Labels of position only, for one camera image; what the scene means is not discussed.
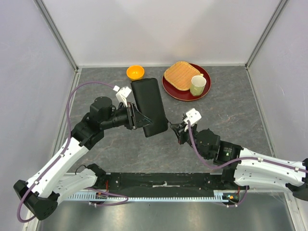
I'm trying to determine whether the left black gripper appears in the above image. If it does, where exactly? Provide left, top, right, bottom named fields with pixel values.
left=102, top=103, right=153, bottom=130

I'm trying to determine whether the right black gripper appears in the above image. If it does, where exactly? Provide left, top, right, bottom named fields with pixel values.
left=171, top=121, right=209, bottom=159

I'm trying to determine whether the black zip tool case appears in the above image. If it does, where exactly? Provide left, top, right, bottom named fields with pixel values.
left=131, top=78, right=168, bottom=138

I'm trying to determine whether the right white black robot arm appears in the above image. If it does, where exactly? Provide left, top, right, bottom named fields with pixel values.
left=170, top=122, right=308, bottom=201

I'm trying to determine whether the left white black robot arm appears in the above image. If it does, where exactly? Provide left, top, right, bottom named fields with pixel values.
left=13, top=97, right=154, bottom=220

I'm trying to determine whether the red round tray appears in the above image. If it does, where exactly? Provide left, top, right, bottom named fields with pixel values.
left=162, top=63, right=211, bottom=102

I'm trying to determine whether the pale green cup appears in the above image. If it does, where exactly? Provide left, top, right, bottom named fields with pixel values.
left=190, top=75, right=207, bottom=96

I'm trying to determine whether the orange bowl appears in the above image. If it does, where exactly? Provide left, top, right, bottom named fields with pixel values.
left=126, top=65, right=145, bottom=81

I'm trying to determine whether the woven bamboo basket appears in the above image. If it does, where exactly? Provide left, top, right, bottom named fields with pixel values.
left=164, top=61, right=201, bottom=91

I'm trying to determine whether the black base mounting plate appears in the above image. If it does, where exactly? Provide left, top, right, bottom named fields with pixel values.
left=94, top=172, right=245, bottom=190

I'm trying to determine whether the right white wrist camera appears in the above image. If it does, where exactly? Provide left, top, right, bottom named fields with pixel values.
left=183, top=108, right=202, bottom=132

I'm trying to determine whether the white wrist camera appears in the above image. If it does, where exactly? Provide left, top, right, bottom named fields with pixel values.
left=183, top=108, right=202, bottom=132
left=113, top=86, right=132, bottom=107

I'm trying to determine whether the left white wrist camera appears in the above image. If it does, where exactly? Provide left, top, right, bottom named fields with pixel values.
left=113, top=86, right=132, bottom=107

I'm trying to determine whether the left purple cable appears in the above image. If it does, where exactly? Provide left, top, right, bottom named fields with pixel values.
left=16, top=81, right=129, bottom=223

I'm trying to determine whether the light blue cable duct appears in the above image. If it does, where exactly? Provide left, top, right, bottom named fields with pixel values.
left=65, top=190, right=236, bottom=202

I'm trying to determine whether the left aluminium corner post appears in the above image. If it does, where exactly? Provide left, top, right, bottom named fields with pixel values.
left=34, top=0, right=79, bottom=72

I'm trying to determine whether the aluminium corner post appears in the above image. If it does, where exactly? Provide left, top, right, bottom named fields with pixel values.
left=34, top=0, right=79, bottom=72
left=245, top=0, right=289, bottom=70

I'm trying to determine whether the right aluminium corner post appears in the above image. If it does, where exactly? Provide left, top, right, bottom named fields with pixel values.
left=245, top=0, right=289, bottom=70

